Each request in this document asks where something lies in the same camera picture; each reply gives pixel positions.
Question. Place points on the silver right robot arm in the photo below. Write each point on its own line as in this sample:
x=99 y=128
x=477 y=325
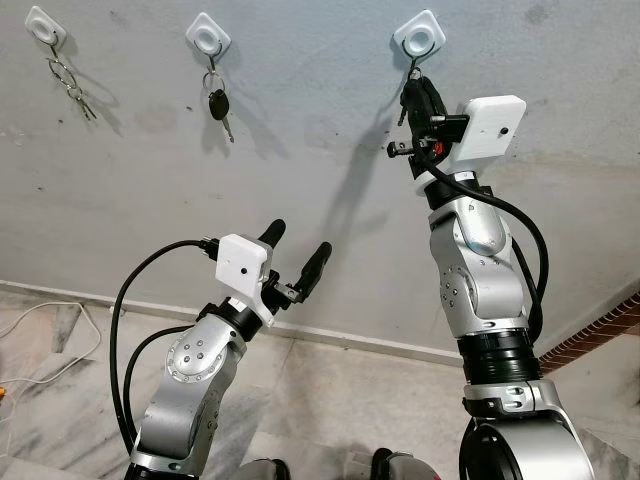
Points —
x=480 y=270

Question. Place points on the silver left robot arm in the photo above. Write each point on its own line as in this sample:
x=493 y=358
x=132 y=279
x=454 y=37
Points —
x=185 y=390

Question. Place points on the black headed car key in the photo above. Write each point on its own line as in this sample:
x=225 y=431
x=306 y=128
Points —
x=216 y=103

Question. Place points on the grey black robot legs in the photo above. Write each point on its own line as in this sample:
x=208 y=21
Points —
x=400 y=468

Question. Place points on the silver key bunch with rings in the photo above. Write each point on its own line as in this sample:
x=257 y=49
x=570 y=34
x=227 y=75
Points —
x=73 y=90

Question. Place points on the red brick skirting strip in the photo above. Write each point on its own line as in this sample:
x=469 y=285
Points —
x=595 y=335

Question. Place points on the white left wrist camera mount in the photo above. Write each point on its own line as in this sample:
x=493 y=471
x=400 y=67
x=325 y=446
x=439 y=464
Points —
x=243 y=268

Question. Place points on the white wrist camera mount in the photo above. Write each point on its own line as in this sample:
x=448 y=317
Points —
x=492 y=128
x=243 y=268

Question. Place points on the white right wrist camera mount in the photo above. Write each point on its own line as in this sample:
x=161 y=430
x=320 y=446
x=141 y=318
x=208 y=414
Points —
x=492 y=128

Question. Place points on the white square wall hook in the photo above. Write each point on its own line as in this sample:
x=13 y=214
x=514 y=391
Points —
x=45 y=25
x=208 y=34
x=419 y=35

